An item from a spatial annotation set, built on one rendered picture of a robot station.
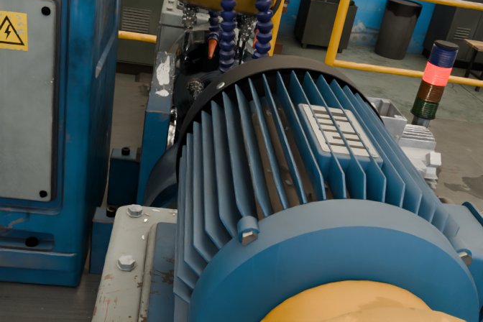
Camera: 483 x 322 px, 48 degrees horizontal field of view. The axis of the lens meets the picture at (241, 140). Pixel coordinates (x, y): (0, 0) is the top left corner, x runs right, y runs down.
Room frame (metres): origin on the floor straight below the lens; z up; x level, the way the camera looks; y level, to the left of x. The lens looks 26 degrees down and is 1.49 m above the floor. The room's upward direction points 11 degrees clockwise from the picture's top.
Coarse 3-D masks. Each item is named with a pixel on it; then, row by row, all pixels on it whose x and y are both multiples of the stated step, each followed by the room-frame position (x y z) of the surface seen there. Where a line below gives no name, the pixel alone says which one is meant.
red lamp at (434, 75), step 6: (426, 66) 1.31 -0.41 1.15; (432, 66) 1.30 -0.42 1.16; (426, 72) 1.31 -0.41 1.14; (432, 72) 1.29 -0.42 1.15; (438, 72) 1.28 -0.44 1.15; (444, 72) 1.29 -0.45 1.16; (450, 72) 1.30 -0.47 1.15; (426, 78) 1.30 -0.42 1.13; (432, 78) 1.29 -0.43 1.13; (438, 78) 1.28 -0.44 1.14; (444, 78) 1.29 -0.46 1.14; (438, 84) 1.29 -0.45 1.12; (444, 84) 1.29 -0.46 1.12
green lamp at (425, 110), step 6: (414, 102) 1.32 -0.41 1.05; (420, 102) 1.29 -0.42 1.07; (426, 102) 1.29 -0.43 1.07; (432, 102) 1.29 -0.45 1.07; (438, 102) 1.30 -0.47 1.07; (414, 108) 1.31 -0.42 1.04; (420, 108) 1.29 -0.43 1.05; (426, 108) 1.28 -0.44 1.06; (432, 108) 1.29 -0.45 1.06; (420, 114) 1.29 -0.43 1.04; (426, 114) 1.28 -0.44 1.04; (432, 114) 1.29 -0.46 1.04
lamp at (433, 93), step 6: (420, 84) 1.31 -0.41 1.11; (426, 84) 1.29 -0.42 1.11; (432, 84) 1.29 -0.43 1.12; (420, 90) 1.30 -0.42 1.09; (426, 90) 1.29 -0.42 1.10; (432, 90) 1.29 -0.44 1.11; (438, 90) 1.29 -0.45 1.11; (420, 96) 1.30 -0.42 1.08; (426, 96) 1.29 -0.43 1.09; (432, 96) 1.29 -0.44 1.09; (438, 96) 1.29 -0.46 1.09
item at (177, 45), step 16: (192, 32) 1.24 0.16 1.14; (208, 32) 1.21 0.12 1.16; (176, 48) 1.20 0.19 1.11; (192, 48) 1.13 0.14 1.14; (240, 48) 1.15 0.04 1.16; (176, 64) 1.12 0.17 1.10; (192, 64) 1.12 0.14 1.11; (208, 64) 1.13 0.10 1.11; (176, 80) 1.12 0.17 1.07; (192, 80) 1.11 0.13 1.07; (208, 80) 1.13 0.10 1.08; (176, 96) 1.12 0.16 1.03; (192, 96) 1.13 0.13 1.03; (176, 128) 1.13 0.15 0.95
